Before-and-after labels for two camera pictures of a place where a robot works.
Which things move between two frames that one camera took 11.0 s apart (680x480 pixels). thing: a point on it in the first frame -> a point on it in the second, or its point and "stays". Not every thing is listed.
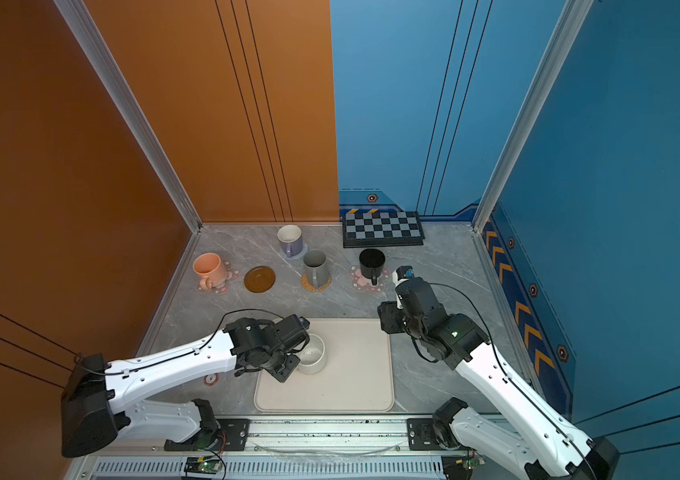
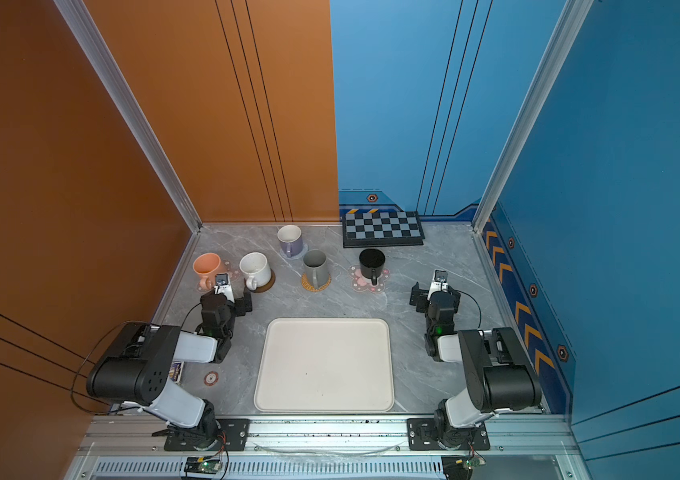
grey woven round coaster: (305, 250) stays
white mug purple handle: (291, 238) stays
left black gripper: (285, 374) -> (241, 308)
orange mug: (211, 270) stays
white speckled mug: (313, 356) -> (256, 269)
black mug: (372, 263) stays
